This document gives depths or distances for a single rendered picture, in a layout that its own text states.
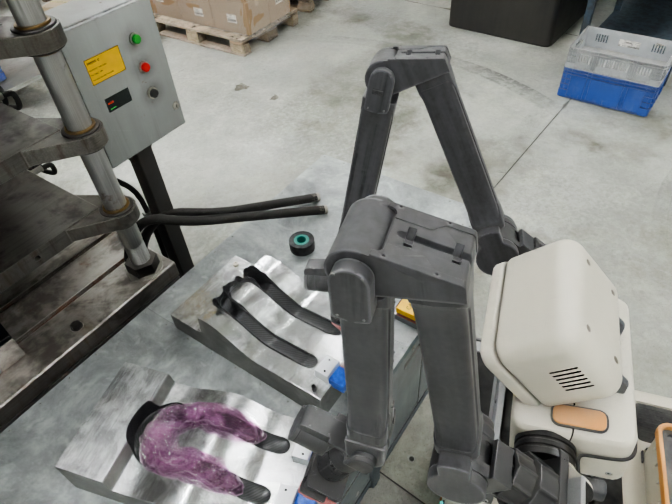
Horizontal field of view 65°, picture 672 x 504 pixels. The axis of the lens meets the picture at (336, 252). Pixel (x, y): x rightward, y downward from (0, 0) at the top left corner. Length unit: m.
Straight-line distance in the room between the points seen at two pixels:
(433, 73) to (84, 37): 0.97
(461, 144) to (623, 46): 3.53
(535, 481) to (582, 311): 0.23
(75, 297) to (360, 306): 1.38
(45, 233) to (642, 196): 2.93
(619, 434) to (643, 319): 1.90
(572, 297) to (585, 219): 2.37
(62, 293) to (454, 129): 1.30
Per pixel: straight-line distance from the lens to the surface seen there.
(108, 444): 1.27
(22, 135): 1.51
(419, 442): 2.16
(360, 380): 0.64
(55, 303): 1.78
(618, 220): 3.19
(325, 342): 1.30
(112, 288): 1.73
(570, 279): 0.80
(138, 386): 1.32
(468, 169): 0.94
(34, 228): 1.63
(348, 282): 0.46
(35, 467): 1.46
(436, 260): 0.47
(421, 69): 0.86
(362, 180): 0.96
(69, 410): 1.50
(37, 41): 1.33
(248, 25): 4.85
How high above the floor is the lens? 1.95
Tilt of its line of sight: 45 degrees down
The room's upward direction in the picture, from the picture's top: 5 degrees counter-clockwise
